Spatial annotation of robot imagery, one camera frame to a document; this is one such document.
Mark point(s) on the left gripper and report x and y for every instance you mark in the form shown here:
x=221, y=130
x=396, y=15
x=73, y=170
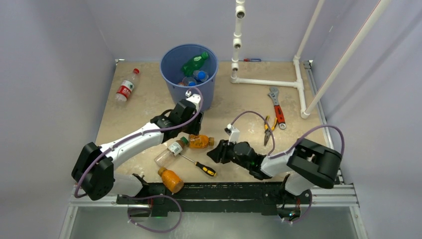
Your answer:
x=196, y=126

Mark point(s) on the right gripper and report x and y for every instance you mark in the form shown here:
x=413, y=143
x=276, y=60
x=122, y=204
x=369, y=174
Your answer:
x=221, y=151

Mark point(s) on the orange pouch gold cap bottle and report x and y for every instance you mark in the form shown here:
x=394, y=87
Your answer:
x=200, y=141

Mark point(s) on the small Pepsi bottle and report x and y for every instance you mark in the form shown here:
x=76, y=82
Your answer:
x=200, y=76

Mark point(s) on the green plastic bottle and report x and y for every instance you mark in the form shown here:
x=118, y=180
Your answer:
x=195, y=63

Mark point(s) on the large Pepsi bottle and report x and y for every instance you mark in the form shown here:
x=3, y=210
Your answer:
x=188, y=81

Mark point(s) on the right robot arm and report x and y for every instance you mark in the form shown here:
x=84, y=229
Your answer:
x=308, y=164

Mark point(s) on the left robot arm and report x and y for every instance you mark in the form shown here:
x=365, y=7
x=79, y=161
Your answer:
x=95, y=168

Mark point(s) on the blue plastic bin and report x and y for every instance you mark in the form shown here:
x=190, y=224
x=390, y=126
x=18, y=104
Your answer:
x=171, y=71

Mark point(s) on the black yellow screwdriver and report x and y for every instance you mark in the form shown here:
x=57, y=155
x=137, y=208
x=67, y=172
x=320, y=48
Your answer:
x=206, y=169

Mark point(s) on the green cap tea bottle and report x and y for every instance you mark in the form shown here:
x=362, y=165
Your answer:
x=168, y=156

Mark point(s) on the orange juice bottle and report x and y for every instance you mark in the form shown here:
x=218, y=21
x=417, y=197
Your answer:
x=170, y=180

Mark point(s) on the red label clear bottle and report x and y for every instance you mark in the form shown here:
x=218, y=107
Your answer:
x=127, y=86

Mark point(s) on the red blue screwdriver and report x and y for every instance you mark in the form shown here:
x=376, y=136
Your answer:
x=251, y=60

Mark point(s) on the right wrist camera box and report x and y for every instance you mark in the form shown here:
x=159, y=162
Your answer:
x=233, y=133

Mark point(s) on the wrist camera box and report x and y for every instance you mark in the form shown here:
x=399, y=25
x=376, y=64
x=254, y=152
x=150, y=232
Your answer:
x=233, y=133
x=196, y=99

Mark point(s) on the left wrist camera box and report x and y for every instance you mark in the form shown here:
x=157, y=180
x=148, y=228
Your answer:
x=196, y=99

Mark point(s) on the yellow handled pliers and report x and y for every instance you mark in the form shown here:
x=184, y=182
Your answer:
x=268, y=131

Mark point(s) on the red handled adjustable wrench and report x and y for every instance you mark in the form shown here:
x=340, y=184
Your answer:
x=273, y=95

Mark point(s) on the white PVC pipe frame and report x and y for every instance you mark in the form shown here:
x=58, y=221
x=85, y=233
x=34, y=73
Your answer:
x=305, y=110

